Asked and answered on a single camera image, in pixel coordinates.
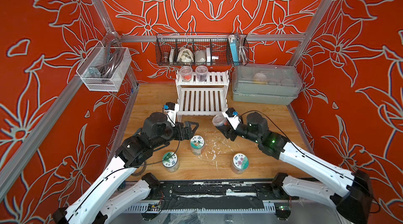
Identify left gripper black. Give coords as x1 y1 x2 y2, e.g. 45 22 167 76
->
153 119 200 149

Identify seed jar strawberry lid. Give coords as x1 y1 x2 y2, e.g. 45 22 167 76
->
190 135 205 156

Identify seed jar flower lid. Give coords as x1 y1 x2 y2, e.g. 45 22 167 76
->
231 153 249 174

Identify seed jar tree lid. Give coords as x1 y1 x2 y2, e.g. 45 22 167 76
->
162 152 180 173

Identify white slatted wooden shelf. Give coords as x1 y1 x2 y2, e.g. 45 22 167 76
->
175 71 230 120

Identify small clear cup red seeds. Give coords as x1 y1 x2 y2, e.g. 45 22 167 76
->
179 66 193 82

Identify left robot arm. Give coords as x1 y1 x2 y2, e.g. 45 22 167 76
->
52 112 199 224

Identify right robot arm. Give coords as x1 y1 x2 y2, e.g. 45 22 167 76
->
213 108 374 224

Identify grey lidded storage box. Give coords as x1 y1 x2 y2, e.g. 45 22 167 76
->
232 63 302 105

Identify blue box in basket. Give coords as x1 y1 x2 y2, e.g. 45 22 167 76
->
228 34 239 64

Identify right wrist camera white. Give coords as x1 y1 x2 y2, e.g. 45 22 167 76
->
222 107 243 130

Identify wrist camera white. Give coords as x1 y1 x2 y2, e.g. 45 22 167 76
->
163 102 179 126
222 107 243 130

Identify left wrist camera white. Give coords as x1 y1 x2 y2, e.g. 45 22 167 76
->
163 102 179 126

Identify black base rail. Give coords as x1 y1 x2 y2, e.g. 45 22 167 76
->
146 179 300 200

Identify black wire wall basket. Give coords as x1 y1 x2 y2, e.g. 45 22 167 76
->
155 32 250 66

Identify clear plastic wall bin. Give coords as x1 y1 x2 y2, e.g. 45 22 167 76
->
76 42 131 92

